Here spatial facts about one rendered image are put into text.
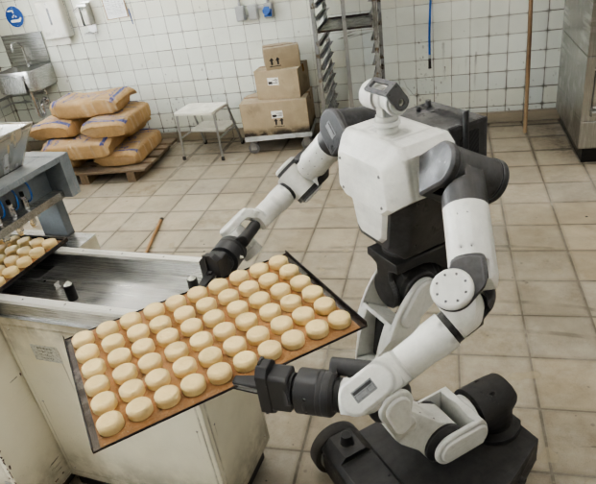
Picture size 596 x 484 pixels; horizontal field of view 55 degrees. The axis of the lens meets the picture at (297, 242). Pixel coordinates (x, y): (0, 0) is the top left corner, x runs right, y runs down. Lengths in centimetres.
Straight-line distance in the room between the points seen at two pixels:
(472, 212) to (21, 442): 170
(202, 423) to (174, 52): 444
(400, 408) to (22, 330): 118
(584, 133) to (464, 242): 346
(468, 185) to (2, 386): 160
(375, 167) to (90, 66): 516
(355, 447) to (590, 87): 311
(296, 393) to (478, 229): 46
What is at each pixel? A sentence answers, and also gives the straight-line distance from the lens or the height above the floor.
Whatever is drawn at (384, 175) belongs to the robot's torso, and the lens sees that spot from 126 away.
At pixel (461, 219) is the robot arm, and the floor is 125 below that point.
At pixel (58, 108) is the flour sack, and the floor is 65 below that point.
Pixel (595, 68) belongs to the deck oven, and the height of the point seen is 68.
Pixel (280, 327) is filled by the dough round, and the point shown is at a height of 102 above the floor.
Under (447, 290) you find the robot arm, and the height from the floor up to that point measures 118.
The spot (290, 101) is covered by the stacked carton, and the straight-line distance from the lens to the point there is 504.
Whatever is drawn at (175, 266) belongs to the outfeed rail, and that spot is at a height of 87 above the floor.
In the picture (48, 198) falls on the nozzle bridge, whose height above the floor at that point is 105.
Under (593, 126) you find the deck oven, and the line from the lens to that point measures 451.
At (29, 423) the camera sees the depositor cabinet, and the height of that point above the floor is 42.
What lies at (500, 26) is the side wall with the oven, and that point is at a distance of 525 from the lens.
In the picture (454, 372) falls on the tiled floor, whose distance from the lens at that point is 263.
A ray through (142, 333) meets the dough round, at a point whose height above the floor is 101.
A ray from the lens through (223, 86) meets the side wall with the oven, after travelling 569.
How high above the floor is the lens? 178
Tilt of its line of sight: 29 degrees down
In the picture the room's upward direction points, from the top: 9 degrees counter-clockwise
